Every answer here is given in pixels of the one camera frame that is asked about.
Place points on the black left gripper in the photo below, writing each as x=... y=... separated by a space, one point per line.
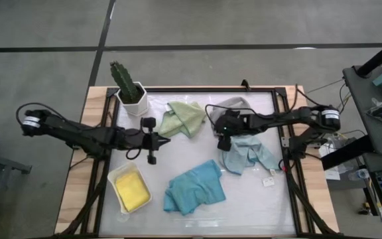
x=144 y=139

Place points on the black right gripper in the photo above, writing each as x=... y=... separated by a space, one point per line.
x=227 y=124

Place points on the grey microfiber towel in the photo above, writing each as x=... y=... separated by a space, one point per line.
x=234 y=103

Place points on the light blue microfiber towel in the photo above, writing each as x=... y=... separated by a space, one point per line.
x=247 y=152

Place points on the yellow microfiber towel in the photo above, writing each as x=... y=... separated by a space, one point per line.
x=133 y=191

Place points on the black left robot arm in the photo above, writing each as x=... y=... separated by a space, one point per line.
x=78 y=134

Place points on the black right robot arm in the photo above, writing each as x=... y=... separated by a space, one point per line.
x=277 y=119

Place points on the pale green microfiber towel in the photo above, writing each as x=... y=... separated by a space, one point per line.
x=184 y=119

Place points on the teal blue microfiber towel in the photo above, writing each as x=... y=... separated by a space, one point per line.
x=194 y=189

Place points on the white hexagonal plant pot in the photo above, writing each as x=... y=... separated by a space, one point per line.
x=138 y=109

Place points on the black table clamp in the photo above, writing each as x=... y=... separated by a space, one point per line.
x=245 y=84

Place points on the white plastic bin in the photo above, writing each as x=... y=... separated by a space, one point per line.
x=113 y=179

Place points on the green cactus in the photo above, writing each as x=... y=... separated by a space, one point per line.
x=124 y=83

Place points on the white paper label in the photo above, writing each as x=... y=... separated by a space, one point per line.
x=268 y=181

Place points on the grey equipment cart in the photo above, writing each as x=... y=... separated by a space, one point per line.
x=366 y=116

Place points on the clear plastic bottle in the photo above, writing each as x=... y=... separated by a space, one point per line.
x=360 y=174

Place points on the small teal box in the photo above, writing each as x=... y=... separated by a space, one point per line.
x=381 y=79

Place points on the black stand post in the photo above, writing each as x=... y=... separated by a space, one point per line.
x=380 y=56

